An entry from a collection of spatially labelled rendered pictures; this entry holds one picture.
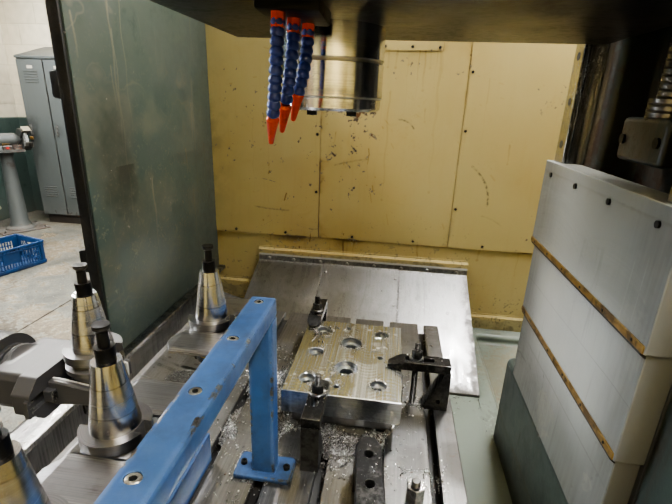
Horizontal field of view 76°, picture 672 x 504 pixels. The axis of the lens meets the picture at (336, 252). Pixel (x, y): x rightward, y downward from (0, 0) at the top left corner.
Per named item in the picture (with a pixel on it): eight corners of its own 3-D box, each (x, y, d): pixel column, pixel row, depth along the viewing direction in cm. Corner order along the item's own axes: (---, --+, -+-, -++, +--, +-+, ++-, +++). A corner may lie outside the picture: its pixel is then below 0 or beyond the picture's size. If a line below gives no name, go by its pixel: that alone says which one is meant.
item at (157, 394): (103, 412, 44) (102, 405, 44) (133, 381, 49) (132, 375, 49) (168, 420, 43) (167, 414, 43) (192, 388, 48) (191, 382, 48)
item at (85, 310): (101, 356, 49) (93, 302, 47) (63, 354, 49) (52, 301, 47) (120, 336, 54) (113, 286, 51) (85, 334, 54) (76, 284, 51)
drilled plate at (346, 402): (281, 410, 85) (281, 389, 83) (309, 336, 112) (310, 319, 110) (399, 425, 82) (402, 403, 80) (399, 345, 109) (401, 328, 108)
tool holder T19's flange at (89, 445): (129, 475, 38) (125, 452, 37) (65, 465, 39) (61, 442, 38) (166, 425, 44) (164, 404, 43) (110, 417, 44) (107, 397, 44)
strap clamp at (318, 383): (299, 470, 76) (300, 399, 71) (313, 419, 89) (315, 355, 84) (318, 472, 76) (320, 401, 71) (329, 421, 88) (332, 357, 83)
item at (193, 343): (159, 353, 54) (159, 348, 54) (179, 332, 59) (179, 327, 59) (213, 359, 53) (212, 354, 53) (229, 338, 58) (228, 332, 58)
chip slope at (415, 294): (196, 399, 136) (190, 325, 127) (260, 306, 199) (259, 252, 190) (489, 435, 125) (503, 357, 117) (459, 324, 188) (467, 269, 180)
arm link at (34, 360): (19, 370, 46) (-80, 357, 47) (36, 442, 49) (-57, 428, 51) (97, 315, 58) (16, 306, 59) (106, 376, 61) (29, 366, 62)
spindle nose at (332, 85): (384, 113, 63) (391, 21, 59) (275, 109, 63) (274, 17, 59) (377, 111, 78) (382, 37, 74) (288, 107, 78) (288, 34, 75)
